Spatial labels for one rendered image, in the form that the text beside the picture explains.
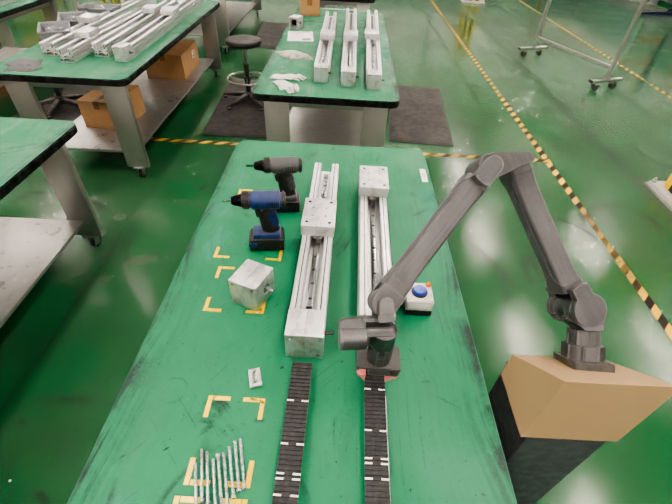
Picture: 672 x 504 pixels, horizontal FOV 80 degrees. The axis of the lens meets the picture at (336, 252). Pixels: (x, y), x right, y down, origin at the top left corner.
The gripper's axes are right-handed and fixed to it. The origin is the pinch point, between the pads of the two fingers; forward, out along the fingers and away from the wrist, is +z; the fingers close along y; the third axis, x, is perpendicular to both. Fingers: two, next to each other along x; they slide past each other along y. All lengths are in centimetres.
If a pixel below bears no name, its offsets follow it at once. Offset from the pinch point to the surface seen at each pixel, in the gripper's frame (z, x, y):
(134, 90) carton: 40, -271, 189
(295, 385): -0.1, 3.9, 19.3
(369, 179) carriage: -9, -78, 2
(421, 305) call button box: -1.5, -23.5, -14.0
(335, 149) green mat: 4, -124, 16
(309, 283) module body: -2.2, -28.2, 19.2
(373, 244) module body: -2.3, -48.1, -0.3
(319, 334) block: -6.1, -7.2, 14.5
